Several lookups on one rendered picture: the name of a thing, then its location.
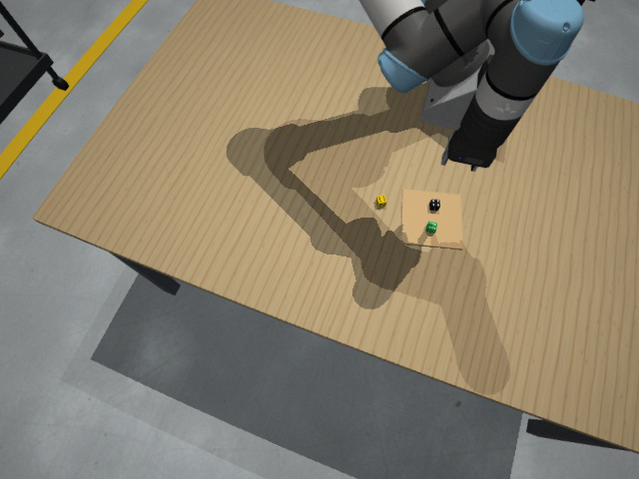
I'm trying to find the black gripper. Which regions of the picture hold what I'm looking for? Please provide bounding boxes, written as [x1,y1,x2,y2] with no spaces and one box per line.
[441,55,537,172]

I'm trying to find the tan square mat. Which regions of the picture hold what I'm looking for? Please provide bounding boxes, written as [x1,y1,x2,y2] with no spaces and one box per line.
[401,189,463,249]

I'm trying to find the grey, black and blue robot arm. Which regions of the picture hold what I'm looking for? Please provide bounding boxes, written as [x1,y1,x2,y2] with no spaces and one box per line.
[359,0,584,101]

